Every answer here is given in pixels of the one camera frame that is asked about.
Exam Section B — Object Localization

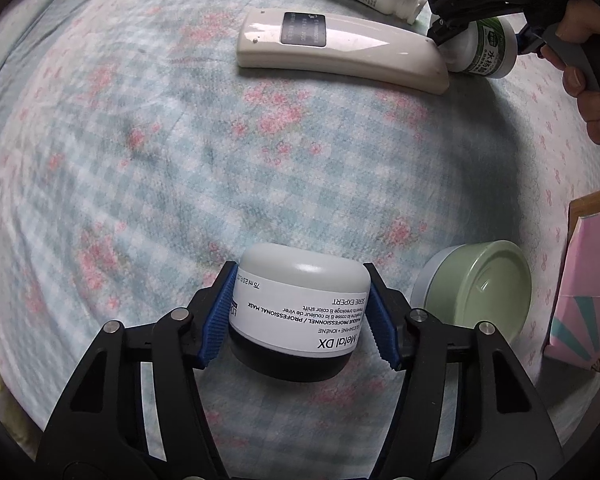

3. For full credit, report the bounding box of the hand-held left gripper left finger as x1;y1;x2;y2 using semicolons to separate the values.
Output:
35;260;241;480

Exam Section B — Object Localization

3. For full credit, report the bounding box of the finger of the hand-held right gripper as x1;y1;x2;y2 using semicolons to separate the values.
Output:
515;10;556;59
425;0;487;49

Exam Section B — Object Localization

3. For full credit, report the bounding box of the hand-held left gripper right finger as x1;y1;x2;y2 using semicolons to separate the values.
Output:
362;262;567;480

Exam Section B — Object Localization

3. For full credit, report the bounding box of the small white green-label jar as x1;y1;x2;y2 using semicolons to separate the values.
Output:
430;15;519;80

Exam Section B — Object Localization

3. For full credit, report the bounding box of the white jar with black lid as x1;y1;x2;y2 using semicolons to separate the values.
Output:
227;242;373;384

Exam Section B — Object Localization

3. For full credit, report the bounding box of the person's right hand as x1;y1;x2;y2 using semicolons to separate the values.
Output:
542;0;600;145

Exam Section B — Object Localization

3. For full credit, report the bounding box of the white remote control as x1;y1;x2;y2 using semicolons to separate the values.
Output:
236;8;451;95

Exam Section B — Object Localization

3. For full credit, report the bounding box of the round green tin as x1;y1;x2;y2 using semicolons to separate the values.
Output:
410;240;533;350

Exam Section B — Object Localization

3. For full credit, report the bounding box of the checked floral blanket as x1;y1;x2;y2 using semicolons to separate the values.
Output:
0;0;600;480

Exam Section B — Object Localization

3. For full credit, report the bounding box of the pink paper box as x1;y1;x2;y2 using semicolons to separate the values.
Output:
545;185;600;385

